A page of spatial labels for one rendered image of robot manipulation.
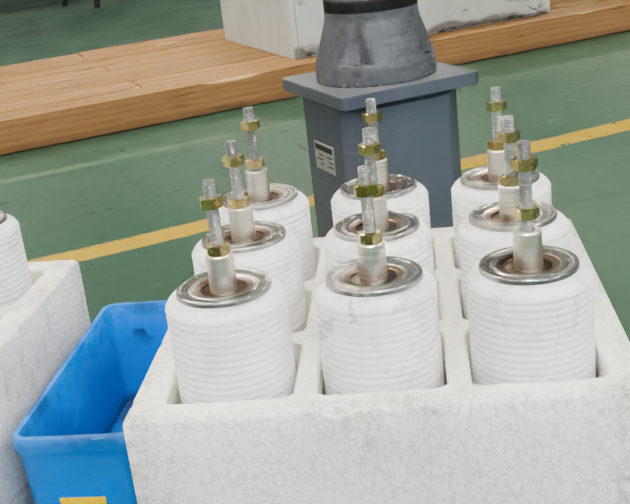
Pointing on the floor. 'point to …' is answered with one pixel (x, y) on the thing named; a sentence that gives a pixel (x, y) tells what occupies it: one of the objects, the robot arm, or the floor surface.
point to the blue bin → (91, 410)
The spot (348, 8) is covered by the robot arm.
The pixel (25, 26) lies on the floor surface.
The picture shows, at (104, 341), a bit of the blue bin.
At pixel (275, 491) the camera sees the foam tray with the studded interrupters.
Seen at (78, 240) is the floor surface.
